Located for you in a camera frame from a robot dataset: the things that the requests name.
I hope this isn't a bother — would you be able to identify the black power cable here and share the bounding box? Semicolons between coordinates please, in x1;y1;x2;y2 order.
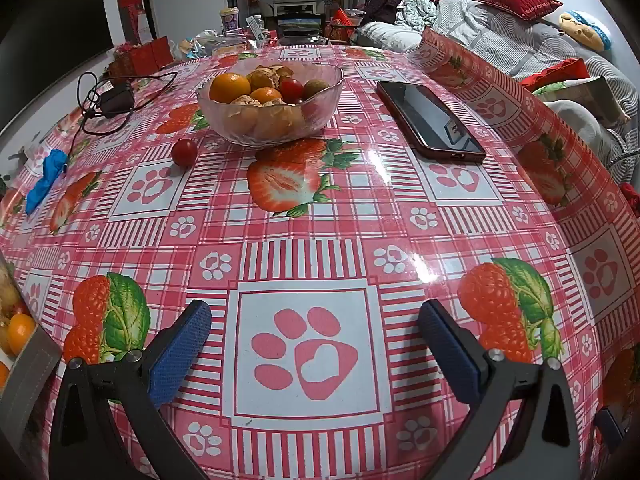
76;72;179;136

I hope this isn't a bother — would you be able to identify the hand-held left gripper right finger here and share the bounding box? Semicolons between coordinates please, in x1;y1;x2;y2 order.
418;300;587;480

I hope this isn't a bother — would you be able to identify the white side table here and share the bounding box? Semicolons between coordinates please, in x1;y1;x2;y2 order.
272;0;318;17

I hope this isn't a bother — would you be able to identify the yellow and blue plush toy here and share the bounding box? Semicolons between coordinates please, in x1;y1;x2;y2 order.
559;10;613;52

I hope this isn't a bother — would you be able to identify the red strawberry print tablecloth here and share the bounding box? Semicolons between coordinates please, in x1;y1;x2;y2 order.
0;42;640;480

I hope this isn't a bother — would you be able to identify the peeled tangerine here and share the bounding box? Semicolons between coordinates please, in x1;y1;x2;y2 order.
227;95;263;136
262;100;307;138

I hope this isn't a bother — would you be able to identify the stack of red gift boxes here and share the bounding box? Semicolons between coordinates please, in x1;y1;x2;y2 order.
107;37;173;78

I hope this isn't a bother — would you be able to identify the blue cloth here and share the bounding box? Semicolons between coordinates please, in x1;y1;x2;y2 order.
25;149;71;213

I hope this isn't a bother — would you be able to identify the white rectangular box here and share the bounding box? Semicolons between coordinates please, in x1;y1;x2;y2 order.
0;255;63;461

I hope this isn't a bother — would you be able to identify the black power adapter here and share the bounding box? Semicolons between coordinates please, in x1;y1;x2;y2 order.
100;85;135;117

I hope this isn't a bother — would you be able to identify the pile of clear plastic bags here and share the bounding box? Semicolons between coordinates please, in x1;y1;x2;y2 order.
172;30;273;58

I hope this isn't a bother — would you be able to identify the black flat television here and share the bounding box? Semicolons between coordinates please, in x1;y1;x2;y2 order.
0;0;113;66

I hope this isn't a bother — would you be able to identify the small brown-green round fruit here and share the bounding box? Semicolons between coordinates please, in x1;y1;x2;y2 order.
303;79;331;101

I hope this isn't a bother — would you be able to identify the pile of dark clothes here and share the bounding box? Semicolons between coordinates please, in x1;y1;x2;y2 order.
367;0;411;23

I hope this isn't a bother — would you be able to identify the small yellow round fruit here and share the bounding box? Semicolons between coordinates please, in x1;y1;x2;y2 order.
0;265;18;306

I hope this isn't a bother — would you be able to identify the smartphone in red case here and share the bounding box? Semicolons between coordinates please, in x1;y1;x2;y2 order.
376;81;487;163

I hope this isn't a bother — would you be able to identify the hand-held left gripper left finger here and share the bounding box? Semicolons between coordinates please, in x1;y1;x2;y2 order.
47;299;213;480

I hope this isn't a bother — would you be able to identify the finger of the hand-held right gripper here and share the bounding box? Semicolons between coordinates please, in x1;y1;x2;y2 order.
595;406;627;456

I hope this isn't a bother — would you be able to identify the clear glass bowl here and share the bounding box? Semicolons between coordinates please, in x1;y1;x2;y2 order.
196;59;345;148

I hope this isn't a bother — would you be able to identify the grey covered sofa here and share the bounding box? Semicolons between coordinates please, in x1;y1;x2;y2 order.
360;0;640;186

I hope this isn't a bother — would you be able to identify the plain red pillow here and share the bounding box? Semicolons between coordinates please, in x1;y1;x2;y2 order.
520;59;591;92

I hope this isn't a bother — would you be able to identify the black framed screen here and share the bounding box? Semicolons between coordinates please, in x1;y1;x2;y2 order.
276;16;323;46

